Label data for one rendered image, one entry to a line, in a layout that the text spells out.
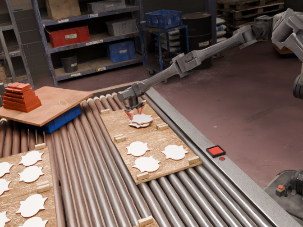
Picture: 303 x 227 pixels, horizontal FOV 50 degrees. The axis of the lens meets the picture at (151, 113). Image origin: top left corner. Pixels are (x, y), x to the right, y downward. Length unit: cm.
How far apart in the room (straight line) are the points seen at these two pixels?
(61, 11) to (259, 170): 415
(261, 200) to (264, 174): 168
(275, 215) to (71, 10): 508
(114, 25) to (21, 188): 464
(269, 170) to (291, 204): 79
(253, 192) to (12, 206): 107
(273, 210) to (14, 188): 119
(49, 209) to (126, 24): 492
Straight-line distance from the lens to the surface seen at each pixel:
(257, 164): 326
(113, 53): 615
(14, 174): 185
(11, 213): 159
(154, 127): 198
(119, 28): 607
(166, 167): 161
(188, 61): 163
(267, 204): 145
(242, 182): 155
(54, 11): 583
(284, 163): 331
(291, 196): 254
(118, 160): 175
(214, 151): 173
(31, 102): 228
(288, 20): 134
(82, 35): 590
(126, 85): 265
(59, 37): 584
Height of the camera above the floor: 188
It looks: 26 degrees down
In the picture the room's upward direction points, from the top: 7 degrees counter-clockwise
